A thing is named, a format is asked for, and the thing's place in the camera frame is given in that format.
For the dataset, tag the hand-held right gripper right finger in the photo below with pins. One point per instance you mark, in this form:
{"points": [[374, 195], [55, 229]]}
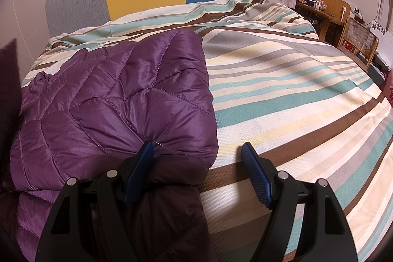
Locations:
{"points": [[256, 173]]}

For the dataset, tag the wooden board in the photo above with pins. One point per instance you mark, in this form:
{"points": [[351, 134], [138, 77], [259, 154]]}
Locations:
{"points": [[333, 5]]}

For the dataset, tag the purple quilted jacket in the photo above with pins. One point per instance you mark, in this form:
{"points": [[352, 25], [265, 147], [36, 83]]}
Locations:
{"points": [[122, 102]]}

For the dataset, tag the dark purple cloth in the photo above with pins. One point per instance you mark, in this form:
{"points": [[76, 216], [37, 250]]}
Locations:
{"points": [[9, 65]]}

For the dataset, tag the striped bed cover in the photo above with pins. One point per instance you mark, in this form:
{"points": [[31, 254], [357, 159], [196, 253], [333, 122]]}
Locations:
{"points": [[291, 81]]}

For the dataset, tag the rattan chair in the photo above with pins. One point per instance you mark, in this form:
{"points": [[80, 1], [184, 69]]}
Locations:
{"points": [[357, 36]]}

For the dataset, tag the wooden desk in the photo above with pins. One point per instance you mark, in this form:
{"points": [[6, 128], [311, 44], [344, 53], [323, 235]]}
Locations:
{"points": [[325, 22]]}

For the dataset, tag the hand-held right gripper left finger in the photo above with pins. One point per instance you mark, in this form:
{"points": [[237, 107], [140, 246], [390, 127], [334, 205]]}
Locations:
{"points": [[139, 170]]}

